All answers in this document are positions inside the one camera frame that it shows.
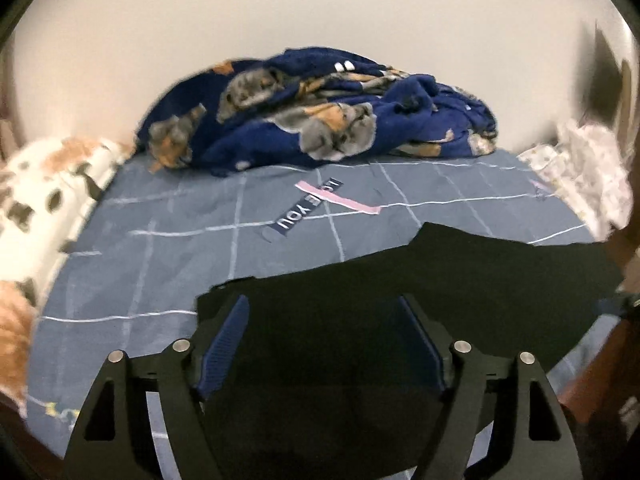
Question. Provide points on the black pants orange lining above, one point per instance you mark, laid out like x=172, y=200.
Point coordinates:
x=331, y=378

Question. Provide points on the blue floral blanket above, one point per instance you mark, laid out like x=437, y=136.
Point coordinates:
x=309, y=107

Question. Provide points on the white floral pillow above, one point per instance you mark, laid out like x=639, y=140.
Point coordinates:
x=49, y=189

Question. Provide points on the blue grid bed sheet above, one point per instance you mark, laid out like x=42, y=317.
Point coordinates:
x=156, y=242

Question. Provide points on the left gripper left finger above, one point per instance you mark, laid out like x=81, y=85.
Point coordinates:
x=112, y=437

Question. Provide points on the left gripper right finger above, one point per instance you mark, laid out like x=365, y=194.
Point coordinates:
x=500, y=418

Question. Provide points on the white dotted quilt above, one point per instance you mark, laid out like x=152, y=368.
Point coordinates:
x=585, y=170

